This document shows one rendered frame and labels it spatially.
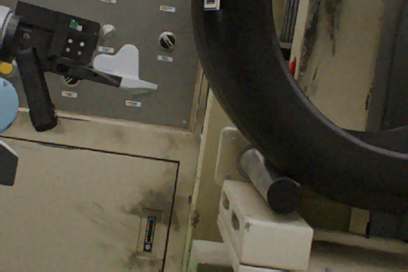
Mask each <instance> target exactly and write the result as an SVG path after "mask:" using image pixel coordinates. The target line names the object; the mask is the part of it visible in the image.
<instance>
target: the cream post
mask: <svg viewBox="0 0 408 272"><path fill-rule="evenodd" d="M386 1H387V0H300V3H299V8H298V12H297V20H296V25H295V30H294V35H293V44H292V49H291V57H290V63H291V61H292V60H296V61H297V64H296V70H295V74H294V77H293V78H294V79H295V80H296V82H297V84H298V85H299V86H300V87H301V90H302V91H303V92H304V94H305V95H306V96H307V97H308V98H309V100H310V101H311V102H312V103H313V104H314V105H315V106H316V108H317V109H319V110H320V112H321V113H323V114H324V115H325V116H327V118H328V119H330V120H331V121H332V122H333V123H334V124H335V125H337V126H338V127H342V128H346V129H350V130H355V131H365V127H366V123H367V118H368V109H369V104H370V100H371V95H372V82H373V78H374V73H375V64H376V59H377V55H378V50H379V41H380V36H381V31H382V27H383V14H384V9H385V5H386ZM296 210H297V212H298V213H299V214H300V215H301V217H303V219H304V221H306V222H307V223H308V225H309V226H310V227H318V228H329V229H334V230H339V231H344V232H350V222H351V217H352V210H353V207H351V206H346V205H344V204H342V203H337V202H327V201H321V200H316V199H311V198H301V203H300V205H299V206H298V207H297V209H296Z"/></svg>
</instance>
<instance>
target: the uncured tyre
mask: <svg viewBox="0 0 408 272"><path fill-rule="evenodd" d="M203 7H204V0H191V14H192V30H193V35H194V38H195V42H196V49H197V52H198V55H199V61H200V63H201V66H202V68H203V73H204V75H205V77H206V78H207V79H208V83H209V86H210V87H211V91H212V93H213V94H214V95H215V97H216V99H217V100H218V101H219V105H220V106H221V107H222V109H223V111H224V112H225V113H226V116H227V117H228V118H229V120H230V121H231V122H232V124H233V125H234V126H235V127H237V129H238V130H239V131H240V133H241V134H242V135H244V136H245V138H247V139H248V140H249V142H251V143H252V145H253V146H255V147H256V150H258V151H259V152H260V154H262V155H263V156H264V157H266V158H267V160H268V161H270V163H271V164H273V165H274V166H275V167H277V168H278V169H279V170H280V171H281V172H283V173H284V174H285V175H286V176H289V177H290V178H291V179H293V180H294V181H296V182H297V183H298V184H307V185H308V186H310V187H313V188H315V189H316V190H318V191H321V192H322V193H323V194H325V195H328V196H330V197H327V198H329V199H331V200H333V201H335V202H339V203H342V204H344V205H346V206H351V207H356V208H359V209H364V210H368V211H372V212H376V213H382V214H395V215H408V126H404V127H398V128H395V129H391V130H386V131H355V130H350V129H346V128H342V127H338V126H337V125H335V124H334V123H333V122H332V121H331V120H330V119H328V118H327V116H325V115H324V114H323V113H321V112H320V110H319V109H317V108H316V106H315V105H314V104H313V103H312V102H311V101H310V100H309V98H308V97H307V96H306V95H305V94H304V92H303V91H302V90H301V87H300V86H299V85H298V84H297V82H296V80H295V79H294V78H293V75H292V73H291V71H290V69H289V67H288V65H287V64H286V60H285V58H284V56H283V54H282V51H281V47H280V45H279V42H278V37H277V34H276V30H275V26H274V17H273V11H272V0H219V10H203Z"/></svg>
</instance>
